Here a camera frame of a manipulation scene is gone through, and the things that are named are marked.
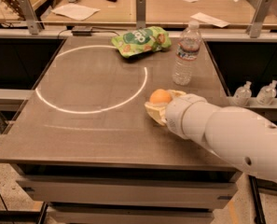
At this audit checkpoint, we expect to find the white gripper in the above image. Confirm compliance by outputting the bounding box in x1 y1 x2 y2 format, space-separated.
145 90 207 140

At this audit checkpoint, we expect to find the orange fruit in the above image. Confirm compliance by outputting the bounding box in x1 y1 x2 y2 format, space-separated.
149 89 172 104

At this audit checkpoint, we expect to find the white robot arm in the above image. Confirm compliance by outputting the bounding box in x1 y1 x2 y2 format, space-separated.
145 90 277 183

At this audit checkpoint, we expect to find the clear plastic water bottle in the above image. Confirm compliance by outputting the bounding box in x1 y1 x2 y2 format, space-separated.
173 21 201 86

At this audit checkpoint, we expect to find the clear sanitizer bottle left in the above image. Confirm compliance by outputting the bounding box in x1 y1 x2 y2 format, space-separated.
232 81 252 106

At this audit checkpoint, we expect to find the clear sanitizer bottle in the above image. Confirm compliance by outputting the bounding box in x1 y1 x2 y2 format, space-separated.
256 80 277 105
232 81 252 106

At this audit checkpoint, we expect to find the clear sanitizer bottle right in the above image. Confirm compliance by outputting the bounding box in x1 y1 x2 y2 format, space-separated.
256 80 277 105

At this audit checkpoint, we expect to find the green snack bag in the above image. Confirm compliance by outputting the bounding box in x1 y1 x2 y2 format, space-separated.
111 26 172 58

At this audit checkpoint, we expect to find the white paper slip right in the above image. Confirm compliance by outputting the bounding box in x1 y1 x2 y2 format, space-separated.
192 12 229 28

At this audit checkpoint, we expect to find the white cabinet drawer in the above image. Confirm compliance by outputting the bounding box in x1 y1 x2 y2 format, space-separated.
18 176 237 209

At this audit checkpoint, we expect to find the black power adapter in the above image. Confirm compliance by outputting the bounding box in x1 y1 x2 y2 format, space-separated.
71 26 92 36

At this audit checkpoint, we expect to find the white paper sheet left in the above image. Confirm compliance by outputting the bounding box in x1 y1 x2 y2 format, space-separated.
52 3 99 21

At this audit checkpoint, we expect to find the wooden back table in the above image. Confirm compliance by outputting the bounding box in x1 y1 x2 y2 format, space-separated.
41 0 277 30

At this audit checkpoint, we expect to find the middle metal bracket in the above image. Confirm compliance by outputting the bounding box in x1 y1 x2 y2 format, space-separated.
136 0 146 29

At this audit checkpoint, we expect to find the metal bracket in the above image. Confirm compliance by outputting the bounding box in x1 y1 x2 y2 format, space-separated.
18 0 42 35
136 0 146 29
246 0 273 38

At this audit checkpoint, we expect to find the right metal bracket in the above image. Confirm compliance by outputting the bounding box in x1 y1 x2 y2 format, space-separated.
246 0 273 38

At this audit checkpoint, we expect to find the left metal bracket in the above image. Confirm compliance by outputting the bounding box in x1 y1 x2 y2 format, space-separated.
18 0 42 35

